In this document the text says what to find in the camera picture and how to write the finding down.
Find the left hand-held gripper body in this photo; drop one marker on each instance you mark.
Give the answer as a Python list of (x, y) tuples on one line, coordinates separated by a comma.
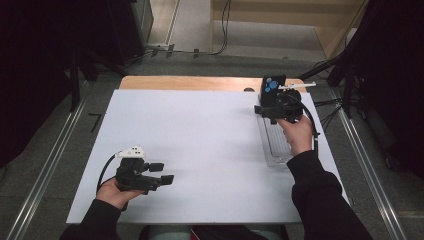
[(131, 178)]

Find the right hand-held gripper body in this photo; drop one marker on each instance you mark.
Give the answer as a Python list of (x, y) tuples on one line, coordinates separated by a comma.
[(288, 106)]

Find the black phone case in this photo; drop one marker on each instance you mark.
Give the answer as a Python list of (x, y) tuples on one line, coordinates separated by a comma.
[(268, 98)]

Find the clear plastic rack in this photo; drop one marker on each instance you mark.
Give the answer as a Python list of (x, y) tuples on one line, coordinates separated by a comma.
[(275, 143)]

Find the person's left hand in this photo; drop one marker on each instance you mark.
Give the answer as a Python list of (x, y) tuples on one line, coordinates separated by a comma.
[(115, 196)]

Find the person's right hand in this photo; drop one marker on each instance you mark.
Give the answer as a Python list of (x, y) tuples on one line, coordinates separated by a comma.
[(300, 136)]

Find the black round table grommet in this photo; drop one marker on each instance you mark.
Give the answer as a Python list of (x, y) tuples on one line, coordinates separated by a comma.
[(248, 89)]

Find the white board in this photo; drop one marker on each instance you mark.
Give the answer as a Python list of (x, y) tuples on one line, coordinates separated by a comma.
[(193, 140)]

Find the black stand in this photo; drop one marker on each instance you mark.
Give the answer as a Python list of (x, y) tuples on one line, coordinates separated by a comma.
[(346, 63)]

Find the wooden shelf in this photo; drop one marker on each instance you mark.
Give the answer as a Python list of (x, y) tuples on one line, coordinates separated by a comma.
[(333, 30)]

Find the black stand legs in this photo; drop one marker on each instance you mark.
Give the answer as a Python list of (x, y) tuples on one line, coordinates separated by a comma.
[(75, 83)]

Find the metal floor rail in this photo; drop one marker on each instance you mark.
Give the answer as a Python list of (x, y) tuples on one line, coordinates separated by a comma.
[(46, 170), (370, 173)]

